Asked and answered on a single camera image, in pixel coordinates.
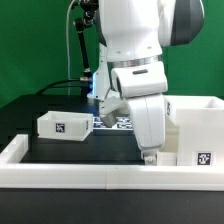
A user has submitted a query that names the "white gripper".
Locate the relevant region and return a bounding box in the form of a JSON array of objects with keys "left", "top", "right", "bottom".
[{"left": 127, "top": 94, "right": 165, "bottom": 157}]

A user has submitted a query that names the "white plain drawer box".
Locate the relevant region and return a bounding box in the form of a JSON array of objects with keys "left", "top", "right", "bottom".
[{"left": 37, "top": 111, "right": 93, "bottom": 141}]

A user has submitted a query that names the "white drawer box with knob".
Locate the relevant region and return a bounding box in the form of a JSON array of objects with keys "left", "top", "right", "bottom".
[{"left": 144, "top": 151, "right": 177, "bottom": 166}]

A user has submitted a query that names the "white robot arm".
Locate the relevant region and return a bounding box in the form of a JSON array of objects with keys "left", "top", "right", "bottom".
[{"left": 99, "top": 0, "right": 204, "bottom": 160}]

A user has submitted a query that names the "paper sheet with markers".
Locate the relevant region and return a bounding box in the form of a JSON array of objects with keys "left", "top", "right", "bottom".
[{"left": 93, "top": 116, "right": 132, "bottom": 130}]

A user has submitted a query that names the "white L-shaped obstacle fence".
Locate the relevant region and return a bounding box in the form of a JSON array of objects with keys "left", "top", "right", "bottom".
[{"left": 0, "top": 134, "right": 224, "bottom": 191}]

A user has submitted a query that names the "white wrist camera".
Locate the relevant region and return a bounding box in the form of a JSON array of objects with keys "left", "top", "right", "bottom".
[{"left": 111, "top": 61, "right": 168, "bottom": 98}]

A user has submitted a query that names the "white drawer cabinet frame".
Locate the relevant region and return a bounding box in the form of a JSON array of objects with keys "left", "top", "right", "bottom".
[{"left": 164, "top": 95, "right": 224, "bottom": 167}]

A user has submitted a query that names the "black cable on table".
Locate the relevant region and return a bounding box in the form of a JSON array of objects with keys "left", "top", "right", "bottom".
[{"left": 35, "top": 78, "right": 92, "bottom": 96}]

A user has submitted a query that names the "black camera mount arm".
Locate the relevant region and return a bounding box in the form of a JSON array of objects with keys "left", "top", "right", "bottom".
[{"left": 74, "top": 0, "right": 99, "bottom": 78}]

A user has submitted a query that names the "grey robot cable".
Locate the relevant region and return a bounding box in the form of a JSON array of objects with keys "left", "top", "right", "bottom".
[{"left": 65, "top": 0, "right": 76, "bottom": 96}]

